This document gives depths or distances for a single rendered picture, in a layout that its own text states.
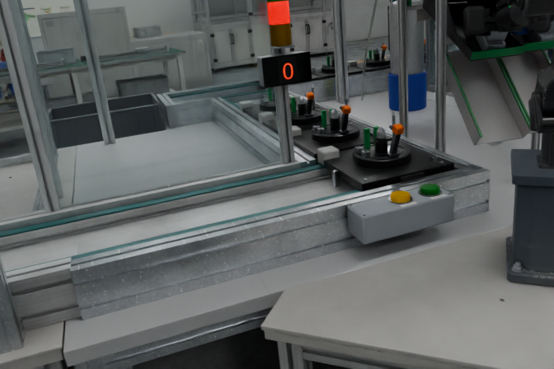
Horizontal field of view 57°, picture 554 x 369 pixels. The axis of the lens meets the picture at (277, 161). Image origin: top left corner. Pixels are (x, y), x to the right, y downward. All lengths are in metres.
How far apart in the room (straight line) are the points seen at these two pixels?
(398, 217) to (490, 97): 0.50
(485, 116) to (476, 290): 0.53
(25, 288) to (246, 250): 0.39
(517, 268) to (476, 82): 0.58
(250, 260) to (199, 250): 0.10
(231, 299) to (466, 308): 0.41
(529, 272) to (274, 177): 0.60
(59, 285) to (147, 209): 0.31
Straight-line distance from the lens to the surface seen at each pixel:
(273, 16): 1.21
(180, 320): 0.94
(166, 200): 1.22
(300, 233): 1.03
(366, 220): 1.00
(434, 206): 1.08
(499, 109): 1.39
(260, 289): 0.98
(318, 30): 10.87
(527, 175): 0.93
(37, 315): 1.03
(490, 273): 1.03
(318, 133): 1.45
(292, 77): 1.23
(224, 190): 1.24
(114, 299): 1.01
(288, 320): 0.90
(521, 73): 1.52
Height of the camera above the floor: 1.38
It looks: 18 degrees down
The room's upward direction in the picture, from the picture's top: 6 degrees counter-clockwise
